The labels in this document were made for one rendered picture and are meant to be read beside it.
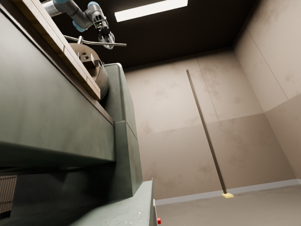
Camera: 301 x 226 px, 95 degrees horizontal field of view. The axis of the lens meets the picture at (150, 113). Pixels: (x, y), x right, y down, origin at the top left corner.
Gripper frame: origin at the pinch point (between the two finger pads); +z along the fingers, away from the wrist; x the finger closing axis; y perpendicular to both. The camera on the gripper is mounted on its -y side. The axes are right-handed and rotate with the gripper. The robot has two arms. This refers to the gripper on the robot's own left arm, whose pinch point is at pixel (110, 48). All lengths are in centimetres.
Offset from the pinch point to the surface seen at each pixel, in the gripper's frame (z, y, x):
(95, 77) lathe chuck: 25.3, 11.1, -11.2
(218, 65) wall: -81, -211, 232
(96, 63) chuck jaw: 18.3, 10.9, -8.8
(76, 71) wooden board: 41, 33, -11
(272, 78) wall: 15, -152, 251
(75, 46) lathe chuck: 4.6, 11.0, -15.1
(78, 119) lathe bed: 51, 30, -14
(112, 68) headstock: 9.7, -4.5, -3.2
